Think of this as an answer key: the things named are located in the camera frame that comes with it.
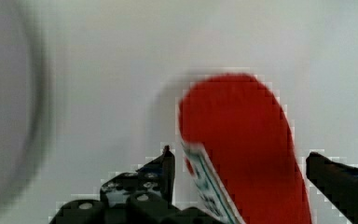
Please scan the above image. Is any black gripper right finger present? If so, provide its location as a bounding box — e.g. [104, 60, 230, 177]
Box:
[306, 152, 358, 224]

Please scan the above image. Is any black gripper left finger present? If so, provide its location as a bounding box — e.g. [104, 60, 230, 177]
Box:
[49, 146, 223, 224]

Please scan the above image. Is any red ketchup bottle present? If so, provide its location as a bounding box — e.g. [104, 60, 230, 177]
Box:
[178, 74, 312, 224]

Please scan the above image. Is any grey round plate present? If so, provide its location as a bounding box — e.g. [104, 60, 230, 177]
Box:
[0, 0, 49, 212]

